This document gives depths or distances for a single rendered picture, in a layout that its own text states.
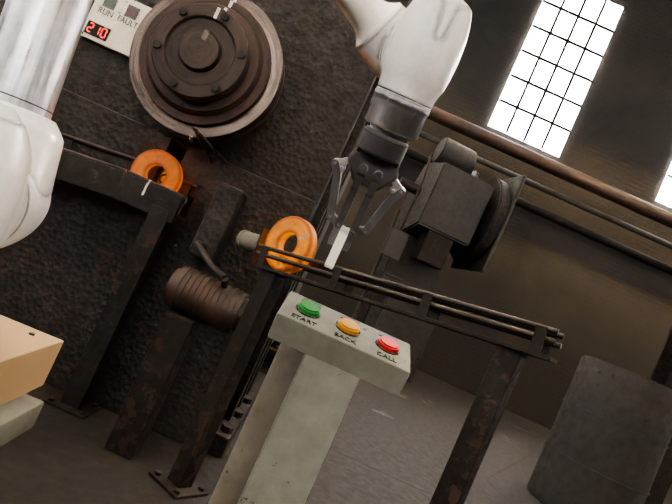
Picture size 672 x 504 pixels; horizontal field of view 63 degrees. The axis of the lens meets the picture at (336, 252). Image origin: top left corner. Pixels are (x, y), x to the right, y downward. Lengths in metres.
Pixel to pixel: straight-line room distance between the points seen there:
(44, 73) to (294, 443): 0.67
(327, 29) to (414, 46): 1.18
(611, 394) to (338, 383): 2.67
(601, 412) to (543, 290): 4.99
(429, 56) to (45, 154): 0.56
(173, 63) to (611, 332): 7.75
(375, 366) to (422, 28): 0.52
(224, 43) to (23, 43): 0.92
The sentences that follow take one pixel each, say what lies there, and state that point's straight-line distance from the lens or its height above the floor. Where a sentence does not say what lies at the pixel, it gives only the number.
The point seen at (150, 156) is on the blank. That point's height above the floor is 0.78.
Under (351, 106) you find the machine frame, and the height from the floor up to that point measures 1.22.
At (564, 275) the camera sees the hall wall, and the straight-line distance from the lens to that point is 8.45.
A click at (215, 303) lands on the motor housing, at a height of 0.48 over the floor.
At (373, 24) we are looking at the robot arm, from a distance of 0.96.
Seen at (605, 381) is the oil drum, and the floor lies 0.77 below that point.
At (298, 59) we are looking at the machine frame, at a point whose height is 1.29.
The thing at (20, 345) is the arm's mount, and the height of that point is 0.42.
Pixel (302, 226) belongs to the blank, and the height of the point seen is 0.76.
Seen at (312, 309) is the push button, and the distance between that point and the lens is 0.94.
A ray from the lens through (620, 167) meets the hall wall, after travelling 8.96.
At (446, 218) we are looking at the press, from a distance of 5.87.
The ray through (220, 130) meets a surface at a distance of 1.74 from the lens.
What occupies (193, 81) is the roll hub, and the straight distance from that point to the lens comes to 1.72.
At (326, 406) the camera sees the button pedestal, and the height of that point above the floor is 0.47.
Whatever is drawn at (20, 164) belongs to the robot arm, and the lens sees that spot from 0.71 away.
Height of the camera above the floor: 0.67
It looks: 3 degrees up
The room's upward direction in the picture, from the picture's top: 24 degrees clockwise
